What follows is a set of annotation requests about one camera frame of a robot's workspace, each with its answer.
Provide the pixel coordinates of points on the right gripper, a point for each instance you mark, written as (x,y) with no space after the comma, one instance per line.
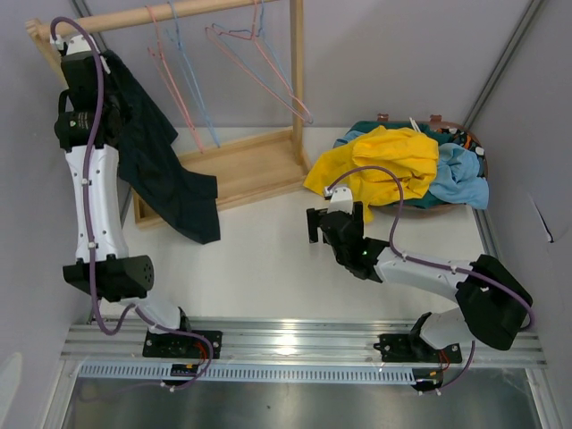
(313,222)

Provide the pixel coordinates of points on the yellow shorts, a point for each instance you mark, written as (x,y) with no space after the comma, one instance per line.
(380,163)

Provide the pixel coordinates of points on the pink hanger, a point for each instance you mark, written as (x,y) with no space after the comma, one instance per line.
(254,67)
(159,60)

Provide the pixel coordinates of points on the dark green shorts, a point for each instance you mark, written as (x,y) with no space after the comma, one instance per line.
(431,129)

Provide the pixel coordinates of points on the light blue shorts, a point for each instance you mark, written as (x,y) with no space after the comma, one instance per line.
(460,177)

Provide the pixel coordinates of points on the camouflage patterned shorts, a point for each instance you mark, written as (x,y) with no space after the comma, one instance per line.
(464,139)

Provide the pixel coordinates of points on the blue hanger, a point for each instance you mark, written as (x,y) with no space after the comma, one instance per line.
(263,58)
(190,76)

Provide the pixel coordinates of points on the black shorts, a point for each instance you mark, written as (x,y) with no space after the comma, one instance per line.
(185,200)

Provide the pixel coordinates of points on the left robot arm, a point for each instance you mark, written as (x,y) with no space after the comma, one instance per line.
(87,127)

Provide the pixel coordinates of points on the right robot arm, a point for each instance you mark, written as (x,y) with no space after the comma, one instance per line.
(492,305)

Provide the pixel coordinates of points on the wooden clothes rack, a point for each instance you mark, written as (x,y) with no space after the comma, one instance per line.
(249,169)

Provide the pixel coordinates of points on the pink translucent plastic basin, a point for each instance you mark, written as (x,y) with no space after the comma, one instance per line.
(447,207)

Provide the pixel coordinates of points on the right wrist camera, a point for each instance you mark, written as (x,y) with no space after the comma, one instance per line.
(341,199)

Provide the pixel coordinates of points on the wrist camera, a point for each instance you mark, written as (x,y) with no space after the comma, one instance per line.
(80,47)
(341,199)

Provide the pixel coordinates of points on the aluminium mounting rail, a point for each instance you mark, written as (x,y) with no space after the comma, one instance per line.
(295,342)

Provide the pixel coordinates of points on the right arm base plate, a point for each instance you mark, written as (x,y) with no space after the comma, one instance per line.
(402,348)

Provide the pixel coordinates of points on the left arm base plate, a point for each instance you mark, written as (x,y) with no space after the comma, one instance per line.
(168,345)

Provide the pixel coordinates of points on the slotted cable duct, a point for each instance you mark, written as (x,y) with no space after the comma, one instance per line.
(252,373)

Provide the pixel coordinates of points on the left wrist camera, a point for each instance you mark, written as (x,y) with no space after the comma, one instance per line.
(80,47)

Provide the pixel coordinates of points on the aluminium corner wall profile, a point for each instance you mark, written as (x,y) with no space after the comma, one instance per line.
(508,53)

